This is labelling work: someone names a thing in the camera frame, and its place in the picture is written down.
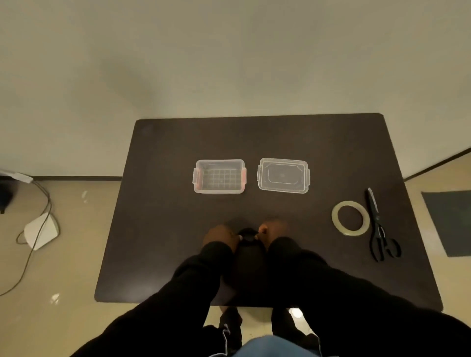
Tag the dark floor mat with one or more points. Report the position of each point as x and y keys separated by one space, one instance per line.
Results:
x=450 y=224

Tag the person's blue clothing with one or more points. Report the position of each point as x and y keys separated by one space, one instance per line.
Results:
x=272 y=347

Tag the black scissors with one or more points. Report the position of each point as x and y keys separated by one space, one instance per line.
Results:
x=377 y=228

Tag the person's left forearm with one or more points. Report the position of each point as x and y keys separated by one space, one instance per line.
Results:
x=165 y=305

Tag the clear plastic lid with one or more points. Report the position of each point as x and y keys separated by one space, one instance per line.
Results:
x=283 y=175

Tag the white floor device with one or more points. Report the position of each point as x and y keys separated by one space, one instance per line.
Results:
x=40 y=231

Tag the white power adapter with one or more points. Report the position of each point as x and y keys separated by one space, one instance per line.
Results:
x=18 y=176

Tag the black floor object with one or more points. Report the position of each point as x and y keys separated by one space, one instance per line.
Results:
x=5 y=195

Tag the person's left hand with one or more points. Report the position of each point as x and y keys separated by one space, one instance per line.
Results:
x=220 y=237

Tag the person's right hand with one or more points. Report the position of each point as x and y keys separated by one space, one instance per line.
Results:
x=272 y=230

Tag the person's right forearm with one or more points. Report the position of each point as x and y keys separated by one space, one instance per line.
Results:
x=349 y=301

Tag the clear plastic box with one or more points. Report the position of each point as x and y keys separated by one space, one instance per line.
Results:
x=219 y=176

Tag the pale tape roll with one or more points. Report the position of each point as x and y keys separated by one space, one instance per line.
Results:
x=334 y=219

